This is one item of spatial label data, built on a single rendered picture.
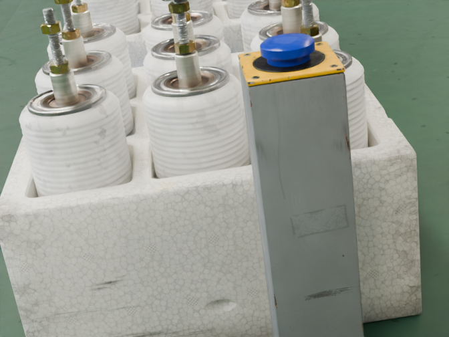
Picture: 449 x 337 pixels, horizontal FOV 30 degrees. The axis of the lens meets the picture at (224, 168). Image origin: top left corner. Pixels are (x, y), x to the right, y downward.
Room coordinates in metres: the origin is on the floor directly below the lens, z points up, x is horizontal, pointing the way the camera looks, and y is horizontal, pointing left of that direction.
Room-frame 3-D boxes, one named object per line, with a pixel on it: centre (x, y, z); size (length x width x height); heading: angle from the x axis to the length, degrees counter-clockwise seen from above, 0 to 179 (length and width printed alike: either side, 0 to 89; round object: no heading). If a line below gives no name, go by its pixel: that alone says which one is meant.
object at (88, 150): (0.76, 0.14, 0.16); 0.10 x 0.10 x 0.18
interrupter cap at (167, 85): (0.76, 0.02, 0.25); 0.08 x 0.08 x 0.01
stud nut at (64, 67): (0.76, 0.14, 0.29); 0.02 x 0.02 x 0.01; 30
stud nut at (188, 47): (0.76, 0.02, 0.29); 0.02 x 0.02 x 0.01; 54
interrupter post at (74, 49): (0.88, 0.14, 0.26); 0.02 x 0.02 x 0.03
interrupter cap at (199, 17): (1.00, 0.03, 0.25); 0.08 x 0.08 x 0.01
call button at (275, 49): (0.59, -0.06, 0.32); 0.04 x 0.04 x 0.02
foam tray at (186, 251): (0.88, 0.02, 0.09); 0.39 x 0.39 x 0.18; 1
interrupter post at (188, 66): (0.76, 0.02, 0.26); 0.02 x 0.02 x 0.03
